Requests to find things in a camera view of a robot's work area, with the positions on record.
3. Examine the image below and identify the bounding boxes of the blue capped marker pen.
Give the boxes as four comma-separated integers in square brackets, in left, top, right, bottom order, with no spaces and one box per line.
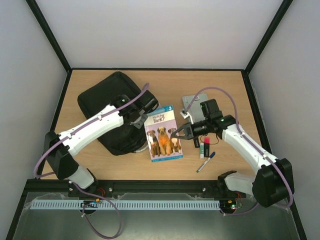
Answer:
[196,151,216,173]

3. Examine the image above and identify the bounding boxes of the dog picture book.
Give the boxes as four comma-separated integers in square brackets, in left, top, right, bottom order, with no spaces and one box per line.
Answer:
[144,105,183,163]

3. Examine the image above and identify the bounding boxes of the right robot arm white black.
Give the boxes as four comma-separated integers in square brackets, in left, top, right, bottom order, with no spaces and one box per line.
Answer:
[171,99,295,208]

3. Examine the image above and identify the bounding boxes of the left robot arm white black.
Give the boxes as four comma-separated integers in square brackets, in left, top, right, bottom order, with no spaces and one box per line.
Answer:
[44,94,159,190]

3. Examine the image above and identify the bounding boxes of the black student backpack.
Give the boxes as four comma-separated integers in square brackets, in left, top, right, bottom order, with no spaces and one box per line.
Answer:
[77,71,156,156]

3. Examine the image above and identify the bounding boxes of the green highlighter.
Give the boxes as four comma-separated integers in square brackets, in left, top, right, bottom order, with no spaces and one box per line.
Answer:
[193,137,200,148]

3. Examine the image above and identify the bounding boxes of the light blue cable duct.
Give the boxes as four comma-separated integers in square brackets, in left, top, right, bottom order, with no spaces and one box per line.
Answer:
[30,199,221,211]

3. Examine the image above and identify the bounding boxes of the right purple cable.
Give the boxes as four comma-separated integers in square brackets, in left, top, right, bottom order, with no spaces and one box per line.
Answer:
[184,86,295,216]

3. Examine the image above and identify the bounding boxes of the white glue stick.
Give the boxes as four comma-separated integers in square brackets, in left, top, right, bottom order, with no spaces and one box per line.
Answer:
[199,142,205,159]

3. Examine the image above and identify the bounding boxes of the purple cable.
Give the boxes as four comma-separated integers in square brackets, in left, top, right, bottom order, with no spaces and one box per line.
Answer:
[184,86,295,216]
[33,82,151,238]

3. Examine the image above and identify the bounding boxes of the black frame rail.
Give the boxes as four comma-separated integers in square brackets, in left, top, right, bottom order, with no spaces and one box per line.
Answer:
[24,178,251,198]

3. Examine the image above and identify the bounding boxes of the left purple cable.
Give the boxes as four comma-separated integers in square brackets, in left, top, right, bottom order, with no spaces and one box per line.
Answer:
[33,82,151,238]

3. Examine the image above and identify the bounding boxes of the pink highlighter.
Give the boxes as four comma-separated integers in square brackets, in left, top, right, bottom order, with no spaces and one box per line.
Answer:
[204,136,210,158]

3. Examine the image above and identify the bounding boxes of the grey notebook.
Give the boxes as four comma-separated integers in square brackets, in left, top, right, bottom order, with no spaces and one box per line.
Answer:
[182,93,208,123]

